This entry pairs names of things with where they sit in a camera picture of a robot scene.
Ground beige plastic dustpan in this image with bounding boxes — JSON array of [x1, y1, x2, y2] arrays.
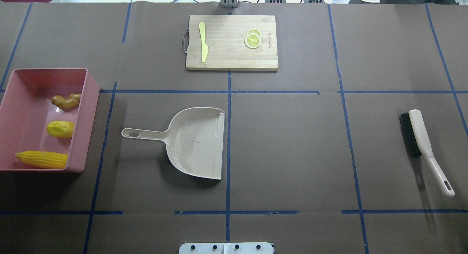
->
[[121, 107, 225, 180]]

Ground brown ginger root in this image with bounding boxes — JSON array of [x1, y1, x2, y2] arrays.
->
[[51, 92, 82, 110]]

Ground yellow bell pepper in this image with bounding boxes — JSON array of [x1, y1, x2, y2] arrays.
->
[[46, 120, 75, 139]]

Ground beige brush black bristles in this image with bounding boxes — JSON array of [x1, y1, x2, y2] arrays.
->
[[399, 109, 455, 198]]

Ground yellow corn cob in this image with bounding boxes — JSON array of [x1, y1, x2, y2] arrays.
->
[[15, 151, 68, 170]]

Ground pink plastic bin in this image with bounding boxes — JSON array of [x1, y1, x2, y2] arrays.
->
[[0, 68, 100, 173]]

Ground yellow plastic knife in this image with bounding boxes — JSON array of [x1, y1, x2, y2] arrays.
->
[[199, 22, 209, 64]]

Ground lower lemon slice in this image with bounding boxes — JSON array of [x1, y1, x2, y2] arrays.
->
[[244, 33, 262, 49]]

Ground wooden cutting board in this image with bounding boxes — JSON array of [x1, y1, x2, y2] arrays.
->
[[185, 15, 279, 72]]

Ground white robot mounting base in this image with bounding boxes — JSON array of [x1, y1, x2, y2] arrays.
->
[[178, 242, 275, 254]]

